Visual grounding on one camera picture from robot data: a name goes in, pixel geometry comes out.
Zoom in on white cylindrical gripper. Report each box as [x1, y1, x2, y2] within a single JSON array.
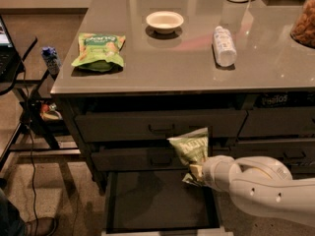
[[190, 155, 234, 192]]

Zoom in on white paper bowl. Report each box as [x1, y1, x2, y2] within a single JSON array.
[[146, 11, 184, 34]]

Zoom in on middle left drawer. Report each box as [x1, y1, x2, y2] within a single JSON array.
[[91, 147, 185, 171]]

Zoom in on black side desk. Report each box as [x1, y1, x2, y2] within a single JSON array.
[[0, 35, 77, 169]]

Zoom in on top right drawer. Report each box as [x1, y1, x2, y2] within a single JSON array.
[[239, 107, 315, 138]]

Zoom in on brown leather shoe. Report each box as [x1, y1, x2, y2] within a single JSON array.
[[25, 217, 57, 236]]

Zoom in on colourful items under desk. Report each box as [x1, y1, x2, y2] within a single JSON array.
[[40, 103, 62, 121]]

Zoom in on green jalapeno chip bag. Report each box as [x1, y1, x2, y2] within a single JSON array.
[[168, 128, 209, 186]]

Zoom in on dark cabinet counter unit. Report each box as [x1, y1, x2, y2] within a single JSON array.
[[51, 0, 315, 186]]

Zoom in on black laptop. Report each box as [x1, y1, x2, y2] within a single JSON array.
[[0, 16, 20, 81]]

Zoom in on blue cap water bottle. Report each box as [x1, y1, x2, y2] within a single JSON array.
[[41, 46, 61, 76]]

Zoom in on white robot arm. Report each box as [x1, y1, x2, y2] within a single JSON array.
[[190, 155, 315, 227]]

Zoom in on black power cable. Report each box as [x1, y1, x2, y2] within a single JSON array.
[[20, 61, 42, 236]]

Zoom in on light green snack bag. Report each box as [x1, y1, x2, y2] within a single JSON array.
[[72, 32, 126, 72]]

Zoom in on middle right drawer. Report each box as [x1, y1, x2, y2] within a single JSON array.
[[228, 141, 315, 165]]

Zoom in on white plastic bottle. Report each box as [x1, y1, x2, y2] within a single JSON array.
[[213, 26, 237, 67]]

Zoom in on top left drawer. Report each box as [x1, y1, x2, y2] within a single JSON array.
[[75, 109, 246, 143]]

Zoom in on blue jeans leg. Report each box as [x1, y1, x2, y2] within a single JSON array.
[[0, 189, 26, 236]]

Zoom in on open bottom drawer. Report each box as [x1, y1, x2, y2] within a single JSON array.
[[101, 170, 234, 236]]

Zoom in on bottom right drawer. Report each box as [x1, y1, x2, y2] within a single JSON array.
[[289, 166, 315, 179]]

